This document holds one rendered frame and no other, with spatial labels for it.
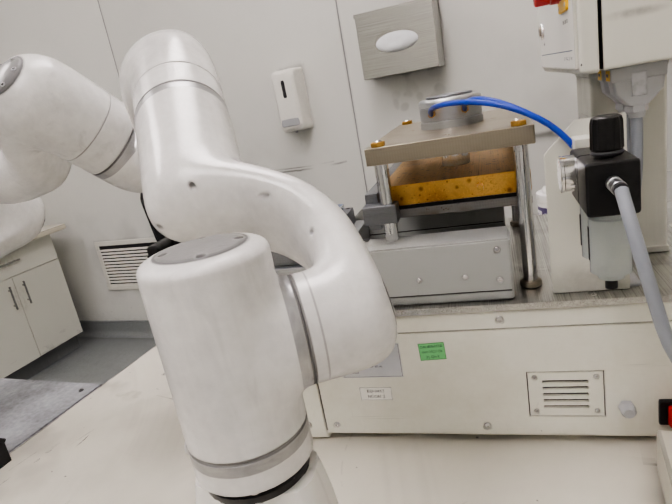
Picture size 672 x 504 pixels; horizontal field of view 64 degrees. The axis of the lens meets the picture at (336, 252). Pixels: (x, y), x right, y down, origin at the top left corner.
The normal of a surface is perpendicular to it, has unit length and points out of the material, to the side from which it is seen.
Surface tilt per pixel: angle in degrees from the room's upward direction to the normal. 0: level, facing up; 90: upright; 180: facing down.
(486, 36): 90
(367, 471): 0
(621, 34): 90
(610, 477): 0
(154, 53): 35
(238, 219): 117
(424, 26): 90
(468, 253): 90
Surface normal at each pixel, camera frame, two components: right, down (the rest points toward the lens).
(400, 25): -0.36, 0.33
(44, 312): 0.92, -0.05
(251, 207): -0.25, 0.53
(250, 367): 0.37, 0.19
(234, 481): -0.10, 0.30
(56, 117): 0.50, 0.45
